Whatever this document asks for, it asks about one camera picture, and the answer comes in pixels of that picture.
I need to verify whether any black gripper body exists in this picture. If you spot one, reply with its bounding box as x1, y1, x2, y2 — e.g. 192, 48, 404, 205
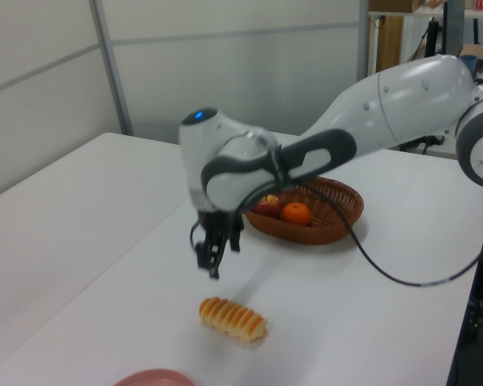
198, 208, 243, 233

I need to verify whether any red toy apple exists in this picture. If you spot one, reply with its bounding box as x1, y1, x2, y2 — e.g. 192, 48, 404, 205
252, 194, 283, 220

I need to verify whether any toy orange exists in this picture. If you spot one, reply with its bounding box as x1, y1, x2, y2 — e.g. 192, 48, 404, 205
280, 202, 312, 228

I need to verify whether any striped spiral toy bread roll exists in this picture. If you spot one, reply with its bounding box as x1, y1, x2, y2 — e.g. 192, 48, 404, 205
199, 296, 269, 343

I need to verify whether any brown woven basket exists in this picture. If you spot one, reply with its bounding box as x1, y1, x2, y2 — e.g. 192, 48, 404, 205
244, 175, 365, 247

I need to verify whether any pink plate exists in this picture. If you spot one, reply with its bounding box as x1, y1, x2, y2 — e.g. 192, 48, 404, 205
113, 368, 196, 386

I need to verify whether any grey office partition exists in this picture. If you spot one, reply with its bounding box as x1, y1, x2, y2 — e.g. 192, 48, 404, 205
0, 0, 369, 156

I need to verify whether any wooden shelf unit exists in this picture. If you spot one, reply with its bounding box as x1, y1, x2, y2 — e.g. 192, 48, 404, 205
368, 0, 418, 78

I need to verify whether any black monitor with stand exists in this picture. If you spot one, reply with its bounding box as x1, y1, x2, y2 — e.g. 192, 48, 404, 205
424, 0, 466, 58

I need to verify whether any black hanging cable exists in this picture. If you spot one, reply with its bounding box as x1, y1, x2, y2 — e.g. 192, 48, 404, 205
235, 176, 483, 288

